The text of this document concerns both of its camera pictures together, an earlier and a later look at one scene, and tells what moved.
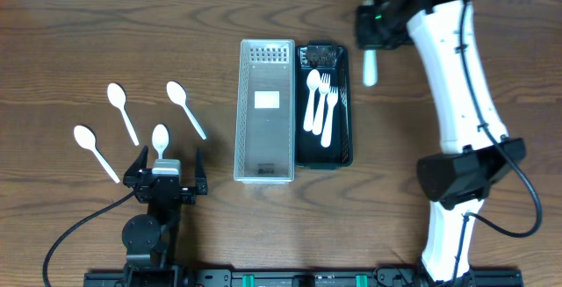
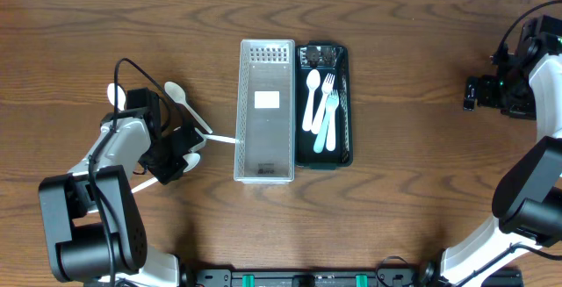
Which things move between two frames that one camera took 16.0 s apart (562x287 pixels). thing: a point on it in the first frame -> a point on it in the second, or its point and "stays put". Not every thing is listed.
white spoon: x=313 y=81 stays put
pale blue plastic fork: x=370 y=68 -> x=332 y=101
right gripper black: x=366 y=41 -> x=489 y=96
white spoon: x=117 y=97 stays put
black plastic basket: x=331 y=58 stays put
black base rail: x=300 y=278 stays put
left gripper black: x=164 y=186 -> x=176 y=154
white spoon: x=85 y=138 -> x=191 y=159
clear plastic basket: x=265 y=123 stays put
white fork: x=323 y=87 stays put
